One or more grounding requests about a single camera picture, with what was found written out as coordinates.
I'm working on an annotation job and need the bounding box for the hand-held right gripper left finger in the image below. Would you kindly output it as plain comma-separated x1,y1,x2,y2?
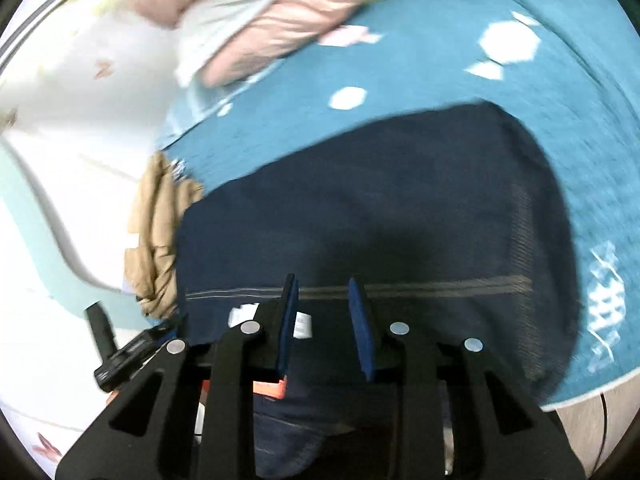
55,273,300,480

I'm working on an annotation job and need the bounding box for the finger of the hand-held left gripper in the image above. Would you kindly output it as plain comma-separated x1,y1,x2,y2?
85,302,118,358
93,321,187,392

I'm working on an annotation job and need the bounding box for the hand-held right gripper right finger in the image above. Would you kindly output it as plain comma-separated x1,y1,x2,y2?
348,276,587,480

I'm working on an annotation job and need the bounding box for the navy blue garment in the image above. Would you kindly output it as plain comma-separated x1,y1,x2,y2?
172,102,582,480

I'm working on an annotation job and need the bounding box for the orange tag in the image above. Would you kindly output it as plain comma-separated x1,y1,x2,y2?
252,379,287,401

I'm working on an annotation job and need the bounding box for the tan cloth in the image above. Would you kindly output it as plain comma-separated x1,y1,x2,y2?
123,151,206,322

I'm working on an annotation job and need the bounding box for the white printed mat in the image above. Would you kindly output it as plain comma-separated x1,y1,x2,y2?
0,0,203,466

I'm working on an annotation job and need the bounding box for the teal printed blanket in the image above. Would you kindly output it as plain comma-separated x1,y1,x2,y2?
154,0,640,413

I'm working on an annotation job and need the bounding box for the pink padded jacket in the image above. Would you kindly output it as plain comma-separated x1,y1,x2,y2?
125,0,375,88

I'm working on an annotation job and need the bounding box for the light grey cloth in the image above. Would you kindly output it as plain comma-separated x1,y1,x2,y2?
175,0,301,88

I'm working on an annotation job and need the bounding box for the black cable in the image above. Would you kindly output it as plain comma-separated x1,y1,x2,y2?
595,387,611,473

